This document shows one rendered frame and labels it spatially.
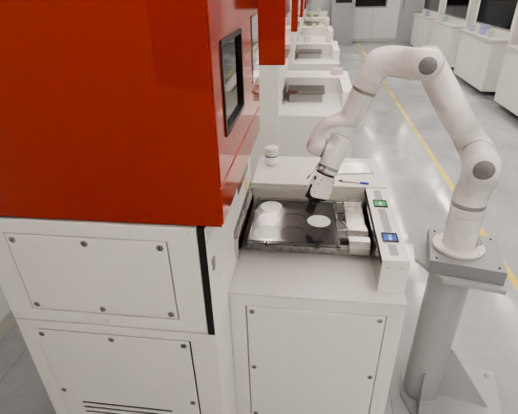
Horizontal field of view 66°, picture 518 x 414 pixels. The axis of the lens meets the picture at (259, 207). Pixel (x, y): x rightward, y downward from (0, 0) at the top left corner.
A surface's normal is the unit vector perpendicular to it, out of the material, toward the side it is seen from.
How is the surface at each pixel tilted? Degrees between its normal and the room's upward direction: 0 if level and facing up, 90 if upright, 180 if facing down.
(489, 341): 0
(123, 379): 90
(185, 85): 90
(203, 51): 90
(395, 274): 90
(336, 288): 0
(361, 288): 0
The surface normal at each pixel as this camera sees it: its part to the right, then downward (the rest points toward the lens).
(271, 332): -0.12, 0.49
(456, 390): -0.33, 0.47
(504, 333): -0.02, -0.87
